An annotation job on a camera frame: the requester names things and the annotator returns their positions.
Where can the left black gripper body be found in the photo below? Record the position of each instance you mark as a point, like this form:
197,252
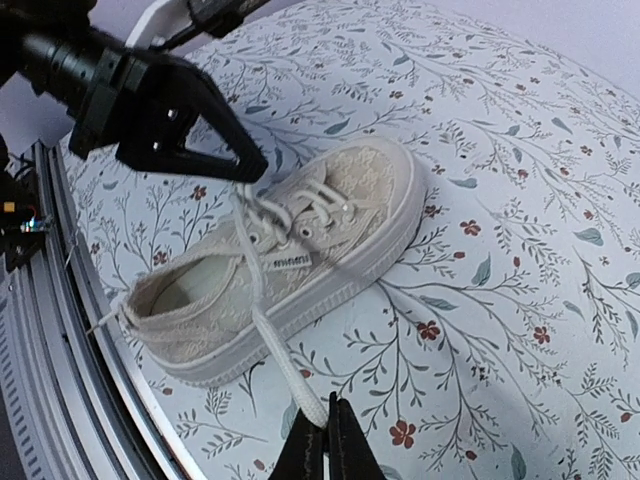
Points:
139,101

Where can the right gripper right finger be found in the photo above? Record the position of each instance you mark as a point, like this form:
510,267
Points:
349,454

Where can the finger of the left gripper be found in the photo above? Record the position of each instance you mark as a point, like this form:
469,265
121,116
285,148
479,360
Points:
204,97
200,162

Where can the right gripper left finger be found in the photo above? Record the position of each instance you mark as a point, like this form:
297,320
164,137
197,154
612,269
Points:
302,455

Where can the cream white sneaker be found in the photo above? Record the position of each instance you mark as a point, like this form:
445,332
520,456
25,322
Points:
276,263

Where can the floral patterned table mat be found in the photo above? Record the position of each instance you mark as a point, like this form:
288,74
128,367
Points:
505,342

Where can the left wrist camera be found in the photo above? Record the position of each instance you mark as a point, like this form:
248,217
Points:
168,24

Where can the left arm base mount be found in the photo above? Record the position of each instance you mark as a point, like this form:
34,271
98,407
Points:
23,226

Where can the aluminium front rail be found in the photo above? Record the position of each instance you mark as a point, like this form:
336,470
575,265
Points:
77,404

